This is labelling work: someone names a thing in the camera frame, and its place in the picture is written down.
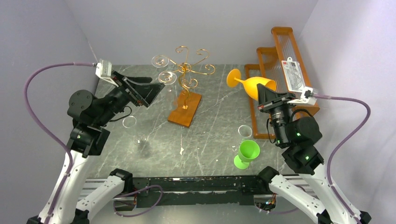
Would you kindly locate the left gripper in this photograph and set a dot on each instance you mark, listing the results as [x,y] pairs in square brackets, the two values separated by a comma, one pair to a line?
[141,94]

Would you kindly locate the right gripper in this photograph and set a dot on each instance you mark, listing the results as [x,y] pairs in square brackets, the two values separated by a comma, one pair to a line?
[275,103]

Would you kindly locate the orange plastic goblet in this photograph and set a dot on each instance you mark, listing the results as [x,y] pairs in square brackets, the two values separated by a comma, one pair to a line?
[250,84]

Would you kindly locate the clear wine glass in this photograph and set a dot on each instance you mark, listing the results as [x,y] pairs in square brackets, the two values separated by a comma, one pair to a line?
[168,78]
[131,125]
[161,61]

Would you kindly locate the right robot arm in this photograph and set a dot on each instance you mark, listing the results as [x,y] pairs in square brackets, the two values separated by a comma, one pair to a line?
[298,138]

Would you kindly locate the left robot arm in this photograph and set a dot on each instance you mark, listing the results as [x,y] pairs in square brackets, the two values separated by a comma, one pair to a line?
[90,115]

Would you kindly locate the white packaged item on shelf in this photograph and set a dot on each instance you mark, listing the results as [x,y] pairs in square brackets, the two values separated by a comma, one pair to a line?
[293,75]

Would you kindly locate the green plastic goblet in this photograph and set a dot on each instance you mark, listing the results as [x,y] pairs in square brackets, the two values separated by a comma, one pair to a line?
[248,151]

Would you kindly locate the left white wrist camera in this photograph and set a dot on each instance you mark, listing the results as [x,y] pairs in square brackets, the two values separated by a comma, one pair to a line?
[104,70]

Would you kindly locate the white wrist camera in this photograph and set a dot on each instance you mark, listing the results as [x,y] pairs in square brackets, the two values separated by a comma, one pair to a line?
[104,70]
[306,97]

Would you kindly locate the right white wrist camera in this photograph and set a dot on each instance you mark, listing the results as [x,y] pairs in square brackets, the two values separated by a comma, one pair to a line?
[306,97]

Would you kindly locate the gold wire wine glass rack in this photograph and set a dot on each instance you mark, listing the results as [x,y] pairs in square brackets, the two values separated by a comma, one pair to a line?
[182,69]

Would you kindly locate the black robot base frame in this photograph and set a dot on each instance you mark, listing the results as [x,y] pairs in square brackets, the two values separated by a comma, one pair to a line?
[167,191]

